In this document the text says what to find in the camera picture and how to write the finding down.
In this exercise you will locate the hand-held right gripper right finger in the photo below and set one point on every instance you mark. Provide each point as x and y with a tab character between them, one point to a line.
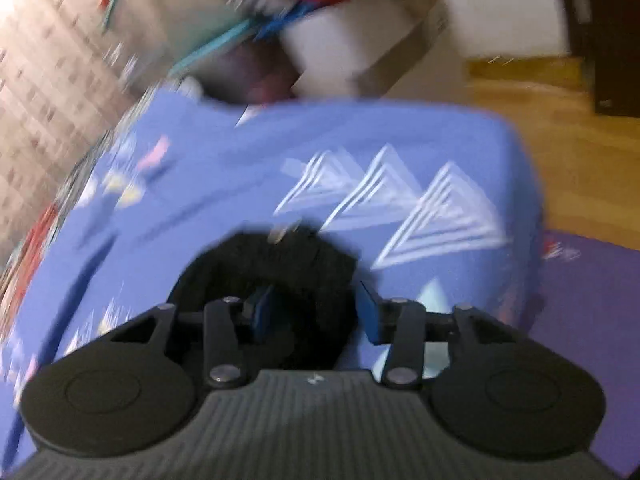
370	316

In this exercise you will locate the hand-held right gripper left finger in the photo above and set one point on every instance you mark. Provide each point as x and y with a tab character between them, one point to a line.
260	313

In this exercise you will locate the black pants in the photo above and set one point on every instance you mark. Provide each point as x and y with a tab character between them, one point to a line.
280	280

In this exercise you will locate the blue printed bed sheet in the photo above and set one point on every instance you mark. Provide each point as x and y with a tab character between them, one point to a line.
310	175

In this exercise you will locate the purple mat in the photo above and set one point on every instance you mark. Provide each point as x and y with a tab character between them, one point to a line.
590	320

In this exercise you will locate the red patterned cloth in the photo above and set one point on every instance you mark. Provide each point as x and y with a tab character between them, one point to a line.
35	240

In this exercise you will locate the clear teal-rimmed storage box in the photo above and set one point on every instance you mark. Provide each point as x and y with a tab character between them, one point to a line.
225	55

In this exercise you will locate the cardboard box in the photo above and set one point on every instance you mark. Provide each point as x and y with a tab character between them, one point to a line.
370	40

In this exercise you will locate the patterned beige curtain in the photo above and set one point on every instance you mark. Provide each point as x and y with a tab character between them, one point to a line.
55	70

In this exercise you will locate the dark wooden furniture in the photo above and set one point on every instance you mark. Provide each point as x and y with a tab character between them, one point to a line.
605	35

